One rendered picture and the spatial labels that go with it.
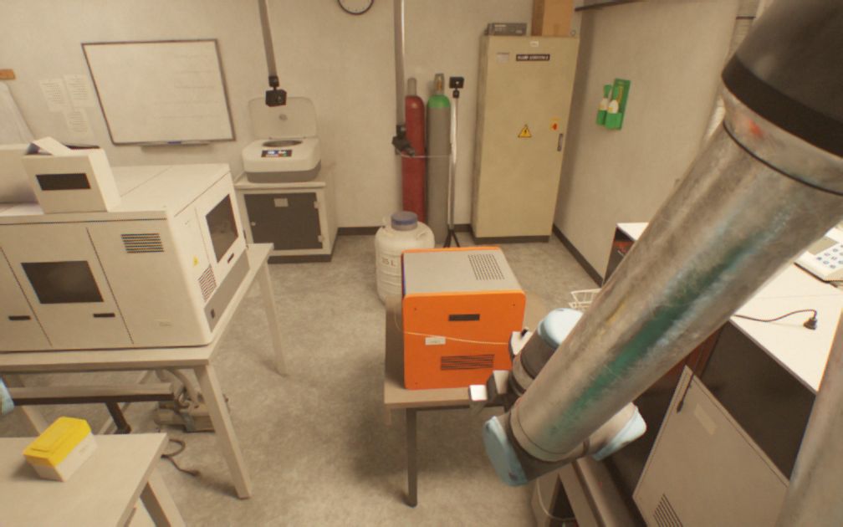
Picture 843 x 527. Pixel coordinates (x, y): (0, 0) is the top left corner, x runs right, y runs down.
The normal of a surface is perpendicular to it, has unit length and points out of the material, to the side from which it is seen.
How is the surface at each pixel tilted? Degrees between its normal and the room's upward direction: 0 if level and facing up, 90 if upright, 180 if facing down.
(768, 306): 0
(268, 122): 105
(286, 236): 90
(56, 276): 90
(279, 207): 90
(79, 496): 0
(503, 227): 90
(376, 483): 0
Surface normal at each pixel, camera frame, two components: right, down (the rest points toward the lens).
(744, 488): -1.00, 0.04
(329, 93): 0.07, 0.47
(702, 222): -0.86, 0.28
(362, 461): 0.00, -0.88
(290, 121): 0.07, 0.68
